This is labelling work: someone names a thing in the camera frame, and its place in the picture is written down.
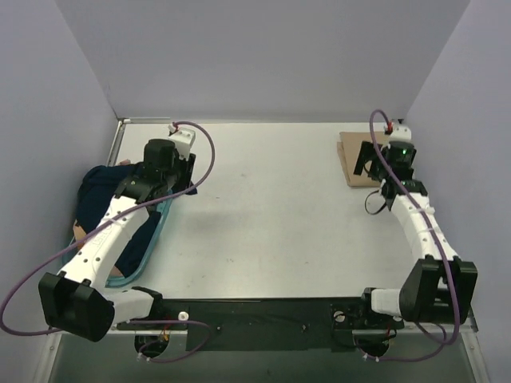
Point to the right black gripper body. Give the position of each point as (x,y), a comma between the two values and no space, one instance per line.
(366,158)

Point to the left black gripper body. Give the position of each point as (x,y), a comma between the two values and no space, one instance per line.
(190,171)

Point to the beige t shirt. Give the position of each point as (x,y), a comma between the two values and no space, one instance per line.
(348,148)

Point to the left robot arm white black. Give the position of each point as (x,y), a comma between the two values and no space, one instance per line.
(74,300)

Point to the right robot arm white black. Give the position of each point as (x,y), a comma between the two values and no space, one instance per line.
(440,286)

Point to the navy blue t shirt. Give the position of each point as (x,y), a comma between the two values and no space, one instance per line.
(135,239)

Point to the pink patterned t shirt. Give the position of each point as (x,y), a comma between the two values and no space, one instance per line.
(94,195)

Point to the teal plastic basket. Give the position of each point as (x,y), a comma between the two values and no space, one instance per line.
(155,239)

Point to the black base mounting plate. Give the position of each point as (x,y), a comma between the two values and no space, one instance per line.
(273,324)

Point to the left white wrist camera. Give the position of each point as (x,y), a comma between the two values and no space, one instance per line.
(183,140)

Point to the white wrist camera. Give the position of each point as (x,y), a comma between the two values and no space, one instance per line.
(398,135)
(183,140)

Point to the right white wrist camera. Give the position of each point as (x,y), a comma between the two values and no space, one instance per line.
(398,135)

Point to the aluminium frame rail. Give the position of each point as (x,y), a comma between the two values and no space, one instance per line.
(471,319)

